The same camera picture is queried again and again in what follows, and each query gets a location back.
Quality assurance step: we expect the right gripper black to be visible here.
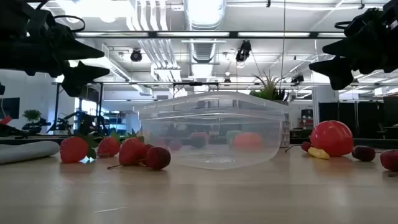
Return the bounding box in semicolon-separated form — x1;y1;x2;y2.
308;0;398;91

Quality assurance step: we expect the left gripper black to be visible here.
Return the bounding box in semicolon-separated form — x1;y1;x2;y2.
0;0;111;98

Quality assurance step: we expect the large red toy tomato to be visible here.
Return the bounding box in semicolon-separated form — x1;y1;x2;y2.
310;120;354;157

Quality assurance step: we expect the dark red toy cherry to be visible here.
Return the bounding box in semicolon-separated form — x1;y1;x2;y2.
284;141;313;153
351;145;383;162
142;143;154;160
107;146;172;170

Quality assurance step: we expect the small yellow toy fruit piece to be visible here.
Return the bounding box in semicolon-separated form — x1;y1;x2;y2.
307;146;330;161

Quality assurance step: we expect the glossy red toy fruit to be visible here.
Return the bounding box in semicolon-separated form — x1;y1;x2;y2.
379;149;398;172

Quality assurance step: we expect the orange toy fruit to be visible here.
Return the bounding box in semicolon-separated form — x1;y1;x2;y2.
233;132;264;152

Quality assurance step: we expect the small red toy strawberry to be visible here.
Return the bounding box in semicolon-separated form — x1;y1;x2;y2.
169;139;183;152

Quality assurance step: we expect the green toy fruit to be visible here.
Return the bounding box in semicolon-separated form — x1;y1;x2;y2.
226;129;243;146

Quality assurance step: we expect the clear plastic tupperware container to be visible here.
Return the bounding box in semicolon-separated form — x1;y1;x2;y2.
133;91;290;170

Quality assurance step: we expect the pinkish red toy fruit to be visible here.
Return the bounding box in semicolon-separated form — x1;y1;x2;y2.
189;131;210;149

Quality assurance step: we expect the black ceiling spotlight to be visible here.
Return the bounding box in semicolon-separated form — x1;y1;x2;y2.
235;39;252;63
290;73;305;85
129;48;143;63

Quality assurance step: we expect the black room partition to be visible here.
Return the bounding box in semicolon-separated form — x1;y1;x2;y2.
318;101;384;139

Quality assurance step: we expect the small background potted plant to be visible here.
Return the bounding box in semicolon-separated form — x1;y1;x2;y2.
22;109;42;131

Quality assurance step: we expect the succulent in white patterned pot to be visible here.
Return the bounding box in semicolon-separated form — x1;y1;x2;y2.
249;70;292;149

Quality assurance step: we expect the grey folded cloth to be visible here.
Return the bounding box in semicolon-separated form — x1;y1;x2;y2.
0;140;60;165

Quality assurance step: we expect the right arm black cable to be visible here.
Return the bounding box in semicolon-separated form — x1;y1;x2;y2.
334;20;354;30

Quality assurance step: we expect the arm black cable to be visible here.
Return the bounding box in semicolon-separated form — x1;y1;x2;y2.
52;14;86;33
334;20;354;30

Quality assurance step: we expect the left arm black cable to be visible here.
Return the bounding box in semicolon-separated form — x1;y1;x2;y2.
52;14;86;33

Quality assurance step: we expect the dark wall monitor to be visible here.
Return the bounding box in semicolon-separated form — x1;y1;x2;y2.
0;97;21;120

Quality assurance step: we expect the black aluminium table frame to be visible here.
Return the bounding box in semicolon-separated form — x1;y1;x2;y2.
0;135;398;149

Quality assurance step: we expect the black overhead frame bar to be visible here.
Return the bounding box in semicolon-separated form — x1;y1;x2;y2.
74;30;348;40

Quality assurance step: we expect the silver ceiling duct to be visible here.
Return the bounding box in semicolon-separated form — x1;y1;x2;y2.
183;0;228;63

